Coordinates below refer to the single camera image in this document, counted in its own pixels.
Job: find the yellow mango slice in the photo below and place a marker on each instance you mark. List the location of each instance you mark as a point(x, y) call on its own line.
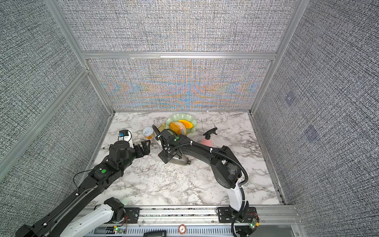
point(187, 124)

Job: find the green scalloped plate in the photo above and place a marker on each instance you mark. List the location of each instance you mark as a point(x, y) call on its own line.
point(177, 117)

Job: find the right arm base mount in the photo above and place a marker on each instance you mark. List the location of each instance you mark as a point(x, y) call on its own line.
point(249, 216)

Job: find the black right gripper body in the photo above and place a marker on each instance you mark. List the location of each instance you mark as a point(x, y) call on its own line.
point(166, 154)

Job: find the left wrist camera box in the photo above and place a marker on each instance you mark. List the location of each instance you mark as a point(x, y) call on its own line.
point(125, 135)

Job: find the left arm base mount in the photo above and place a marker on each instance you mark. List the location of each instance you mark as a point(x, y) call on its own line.
point(122, 214)

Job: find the black spray nozzle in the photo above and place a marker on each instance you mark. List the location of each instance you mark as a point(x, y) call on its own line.
point(207, 134)

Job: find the small round white can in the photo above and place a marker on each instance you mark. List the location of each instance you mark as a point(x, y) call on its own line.
point(148, 133)

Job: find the opaque pink spray bottle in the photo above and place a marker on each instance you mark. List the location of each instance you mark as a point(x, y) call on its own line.
point(207, 142)

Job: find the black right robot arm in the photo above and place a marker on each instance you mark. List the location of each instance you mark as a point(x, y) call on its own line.
point(226, 168)

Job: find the aluminium front rail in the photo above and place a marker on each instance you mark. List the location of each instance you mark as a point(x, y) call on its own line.
point(201, 221)

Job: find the orange bread roll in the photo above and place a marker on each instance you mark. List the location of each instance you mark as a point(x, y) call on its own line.
point(178, 127)

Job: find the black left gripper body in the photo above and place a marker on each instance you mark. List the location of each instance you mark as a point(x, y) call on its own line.
point(138, 153)

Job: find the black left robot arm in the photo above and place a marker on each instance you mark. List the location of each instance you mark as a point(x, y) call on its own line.
point(60, 221)

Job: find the clear grey spray bottle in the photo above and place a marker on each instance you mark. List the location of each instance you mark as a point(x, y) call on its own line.
point(183, 161)

